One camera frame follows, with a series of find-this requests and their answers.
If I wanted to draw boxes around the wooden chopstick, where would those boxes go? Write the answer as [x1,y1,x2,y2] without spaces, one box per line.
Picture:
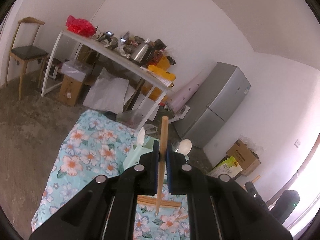
[137,195,181,207]
[137,198,181,208]
[155,116,169,216]

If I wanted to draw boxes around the yellow green bag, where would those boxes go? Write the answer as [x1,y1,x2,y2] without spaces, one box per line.
[207,156,242,178]

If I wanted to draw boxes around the black speaker box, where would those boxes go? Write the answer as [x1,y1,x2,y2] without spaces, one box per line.
[270,190,300,224]

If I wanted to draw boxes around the teal plastic utensil holder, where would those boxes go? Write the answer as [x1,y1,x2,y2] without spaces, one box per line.
[123,137,189,170]

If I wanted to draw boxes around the floral blue tablecloth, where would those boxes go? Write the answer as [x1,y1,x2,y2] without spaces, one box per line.
[31,110,190,239]

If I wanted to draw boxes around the white spoon in holder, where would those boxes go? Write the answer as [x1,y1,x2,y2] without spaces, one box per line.
[136,127,145,146]

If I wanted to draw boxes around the silver refrigerator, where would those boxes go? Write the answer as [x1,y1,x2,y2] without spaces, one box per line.
[174,62,251,148]

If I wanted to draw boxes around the pink rolled mat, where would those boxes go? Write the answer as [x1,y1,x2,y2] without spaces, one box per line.
[166,70,207,113]

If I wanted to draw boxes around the white bag under table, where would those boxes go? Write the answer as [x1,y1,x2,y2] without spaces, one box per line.
[82,68,129,114]

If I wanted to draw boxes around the brown cardboard box under table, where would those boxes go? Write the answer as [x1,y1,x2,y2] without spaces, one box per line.
[57,75,83,107]

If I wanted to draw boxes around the yellow package on table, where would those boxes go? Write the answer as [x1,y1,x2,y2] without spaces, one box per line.
[147,64,176,81]

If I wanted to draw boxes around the white side table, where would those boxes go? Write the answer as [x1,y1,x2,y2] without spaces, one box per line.
[41,29,173,131]

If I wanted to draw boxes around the steel electric kettle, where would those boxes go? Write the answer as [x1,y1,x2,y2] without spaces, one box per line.
[130,38,155,66]

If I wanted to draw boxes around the wooden chair black seat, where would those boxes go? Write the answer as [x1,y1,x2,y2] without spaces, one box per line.
[4,17,48,101]

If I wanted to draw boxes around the red plastic bag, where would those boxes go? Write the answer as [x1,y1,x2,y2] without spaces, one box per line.
[66,15,96,37]

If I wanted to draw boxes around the cardboard box by wall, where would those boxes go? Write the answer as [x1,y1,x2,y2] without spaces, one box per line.
[227,139,261,176]

